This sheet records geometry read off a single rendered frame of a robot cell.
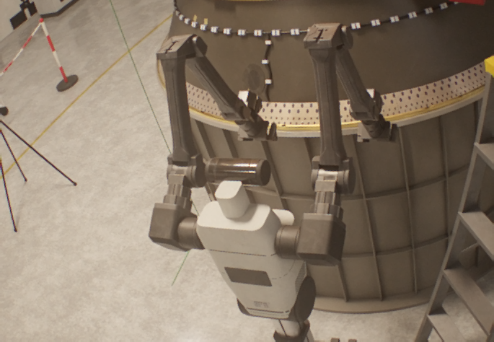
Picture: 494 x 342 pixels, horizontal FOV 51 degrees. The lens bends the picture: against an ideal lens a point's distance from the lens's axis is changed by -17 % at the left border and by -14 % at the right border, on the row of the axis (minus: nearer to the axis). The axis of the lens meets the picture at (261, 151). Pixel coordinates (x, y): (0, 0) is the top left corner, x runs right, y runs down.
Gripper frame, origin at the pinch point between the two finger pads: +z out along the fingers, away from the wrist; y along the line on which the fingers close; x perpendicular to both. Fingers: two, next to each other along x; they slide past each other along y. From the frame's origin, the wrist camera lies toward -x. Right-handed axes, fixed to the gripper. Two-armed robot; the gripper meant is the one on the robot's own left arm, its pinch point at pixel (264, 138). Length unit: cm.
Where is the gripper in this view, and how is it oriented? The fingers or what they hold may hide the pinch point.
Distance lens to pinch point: 224.6
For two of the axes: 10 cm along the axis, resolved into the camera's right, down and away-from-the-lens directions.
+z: 4.0, 3.5, 8.5
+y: -9.0, -0.1, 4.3
